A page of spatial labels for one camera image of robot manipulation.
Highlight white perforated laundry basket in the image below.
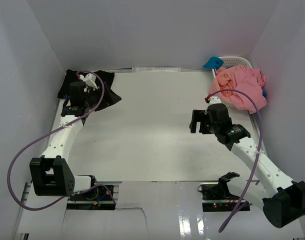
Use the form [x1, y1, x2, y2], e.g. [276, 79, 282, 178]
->
[212, 56, 253, 109]

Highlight pink t shirt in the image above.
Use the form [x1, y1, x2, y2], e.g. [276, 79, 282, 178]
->
[229, 65, 267, 114]

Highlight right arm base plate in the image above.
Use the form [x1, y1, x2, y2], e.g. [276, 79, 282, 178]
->
[197, 182, 239, 213]

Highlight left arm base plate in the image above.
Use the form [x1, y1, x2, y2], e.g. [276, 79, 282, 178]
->
[66, 186, 115, 211]

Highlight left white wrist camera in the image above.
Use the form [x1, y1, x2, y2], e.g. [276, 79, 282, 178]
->
[79, 73, 98, 90]

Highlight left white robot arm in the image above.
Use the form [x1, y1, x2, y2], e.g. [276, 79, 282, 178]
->
[29, 81, 121, 200]

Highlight folded black t shirt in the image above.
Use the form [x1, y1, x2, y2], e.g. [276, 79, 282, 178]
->
[57, 69, 116, 101]

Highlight blue t shirt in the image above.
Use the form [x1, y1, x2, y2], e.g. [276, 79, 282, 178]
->
[202, 56, 224, 70]

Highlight salmon orange t shirt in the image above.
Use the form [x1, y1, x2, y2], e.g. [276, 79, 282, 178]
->
[209, 65, 245, 94]

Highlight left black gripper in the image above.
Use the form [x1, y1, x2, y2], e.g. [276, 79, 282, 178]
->
[84, 82, 122, 112]

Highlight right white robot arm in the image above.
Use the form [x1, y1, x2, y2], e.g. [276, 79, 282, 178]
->
[189, 103, 305, 229]

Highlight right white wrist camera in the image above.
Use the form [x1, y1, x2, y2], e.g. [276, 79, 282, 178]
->
[205, 95, 222, 105]

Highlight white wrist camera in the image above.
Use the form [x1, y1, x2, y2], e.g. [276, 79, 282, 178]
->
[205, 95, 222, 105]
[79, 73, 98, 90]

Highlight white paper sheets at back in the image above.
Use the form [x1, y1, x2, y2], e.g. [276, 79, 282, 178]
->
[106, 67, 181, 73]

